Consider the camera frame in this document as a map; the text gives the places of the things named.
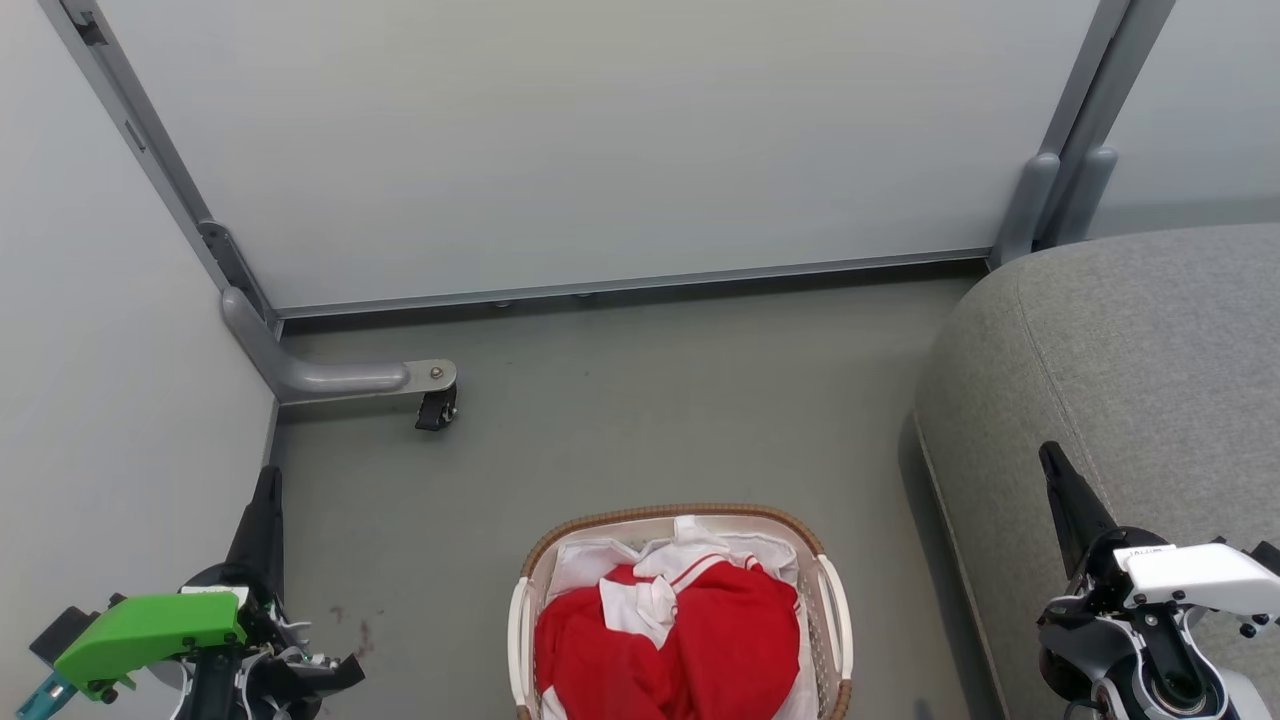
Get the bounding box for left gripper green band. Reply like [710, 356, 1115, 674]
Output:
[30, 466, 366, 720]

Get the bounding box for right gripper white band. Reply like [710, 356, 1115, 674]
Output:
[1037, 441, 1280, 701]

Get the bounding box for plain red garment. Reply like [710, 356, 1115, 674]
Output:
[534, 585, 691, 720]

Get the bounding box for red jersey white striped trim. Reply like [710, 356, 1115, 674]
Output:
[598, 515, 803, 720]

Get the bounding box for grey fabric sofa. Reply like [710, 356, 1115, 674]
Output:
[912, 222, 1280, 720]

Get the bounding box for black caster wheel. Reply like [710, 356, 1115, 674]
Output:
[415, 384, 460, 433]

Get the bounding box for grey partition foot bracket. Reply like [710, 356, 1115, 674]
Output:
[221, 287, 459, 407]

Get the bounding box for wicker laundry basket white handles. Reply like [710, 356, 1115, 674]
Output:
[507, 503, 854, 720]

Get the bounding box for grey partition post with sleeve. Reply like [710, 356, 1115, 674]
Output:
[988, 0, 1137, 269]
[1040, 0, 1179, 249]

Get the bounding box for grey partition post with hinges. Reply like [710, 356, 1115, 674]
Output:
[38, 0, 279, 331]

